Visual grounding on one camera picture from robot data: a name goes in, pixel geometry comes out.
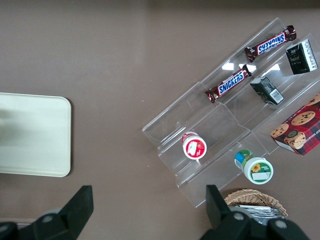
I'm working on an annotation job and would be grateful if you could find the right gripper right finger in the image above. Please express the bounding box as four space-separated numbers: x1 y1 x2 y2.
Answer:
199 184 311 240

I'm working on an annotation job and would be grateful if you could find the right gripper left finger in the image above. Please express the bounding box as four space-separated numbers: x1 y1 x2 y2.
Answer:
0 184 95 240

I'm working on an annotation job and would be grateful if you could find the light wicker basket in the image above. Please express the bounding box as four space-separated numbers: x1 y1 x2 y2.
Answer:
223 188 289 220

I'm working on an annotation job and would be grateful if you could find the cream plastic serving tray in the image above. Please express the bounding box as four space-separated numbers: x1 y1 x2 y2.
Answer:
0 92 72 178

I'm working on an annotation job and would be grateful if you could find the stack of foil trays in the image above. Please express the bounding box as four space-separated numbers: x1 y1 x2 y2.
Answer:
229 204 286 226

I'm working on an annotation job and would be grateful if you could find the green sunflower lid jar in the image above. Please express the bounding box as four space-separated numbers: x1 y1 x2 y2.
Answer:
234 149 274 185

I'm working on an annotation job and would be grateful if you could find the red lid white jar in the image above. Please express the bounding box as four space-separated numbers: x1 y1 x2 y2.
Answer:
181 131 208 160

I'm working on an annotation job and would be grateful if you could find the clear acrylic stepped shelf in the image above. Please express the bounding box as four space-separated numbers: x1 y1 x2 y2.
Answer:
141 17 320 209

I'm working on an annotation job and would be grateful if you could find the red tartan cookie box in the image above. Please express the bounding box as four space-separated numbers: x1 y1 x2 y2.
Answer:
269 92 320 156

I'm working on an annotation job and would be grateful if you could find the Snickers chocolate bar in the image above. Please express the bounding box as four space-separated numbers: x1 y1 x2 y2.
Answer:
244 24 298 63
204 63 253 104

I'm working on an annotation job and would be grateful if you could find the black carton with barcode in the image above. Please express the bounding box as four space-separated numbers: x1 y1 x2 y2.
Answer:
249 76 285 105

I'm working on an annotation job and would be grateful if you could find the black carton with white side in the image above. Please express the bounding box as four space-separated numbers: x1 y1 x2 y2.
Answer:
285 39 319 75

